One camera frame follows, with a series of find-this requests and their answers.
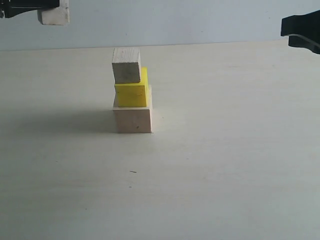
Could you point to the small wooden cube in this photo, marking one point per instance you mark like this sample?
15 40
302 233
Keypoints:
59 16

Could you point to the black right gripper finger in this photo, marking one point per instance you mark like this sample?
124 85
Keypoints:
306 26
298 42

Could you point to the large pale wooden cube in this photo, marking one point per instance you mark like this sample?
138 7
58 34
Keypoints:
134 120

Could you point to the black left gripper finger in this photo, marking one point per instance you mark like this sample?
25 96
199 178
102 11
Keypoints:
12 8

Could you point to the medium wooden cube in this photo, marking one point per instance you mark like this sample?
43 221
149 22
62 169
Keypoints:
126 65

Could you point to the yellow cube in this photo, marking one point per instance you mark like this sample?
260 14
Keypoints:
133 94

